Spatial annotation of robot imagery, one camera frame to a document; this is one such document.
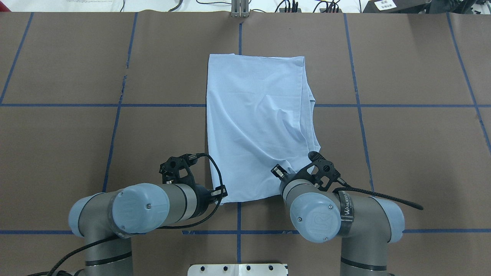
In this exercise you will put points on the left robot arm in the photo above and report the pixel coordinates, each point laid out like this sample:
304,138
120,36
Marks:
108,221

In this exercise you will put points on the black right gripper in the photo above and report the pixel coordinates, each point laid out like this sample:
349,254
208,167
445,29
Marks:
279,173

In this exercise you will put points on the aluminium frame post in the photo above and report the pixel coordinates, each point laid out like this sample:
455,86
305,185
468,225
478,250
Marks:
240,8

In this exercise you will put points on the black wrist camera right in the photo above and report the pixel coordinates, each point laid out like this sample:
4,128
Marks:
320,172

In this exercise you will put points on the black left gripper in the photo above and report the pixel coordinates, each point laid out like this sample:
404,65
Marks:
201,193

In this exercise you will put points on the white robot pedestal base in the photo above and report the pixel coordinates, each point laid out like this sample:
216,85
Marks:
252,269

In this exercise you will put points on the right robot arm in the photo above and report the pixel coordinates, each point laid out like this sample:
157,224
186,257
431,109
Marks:
321,207

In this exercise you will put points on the light blue t-shirt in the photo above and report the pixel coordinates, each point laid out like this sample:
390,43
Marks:
259,113

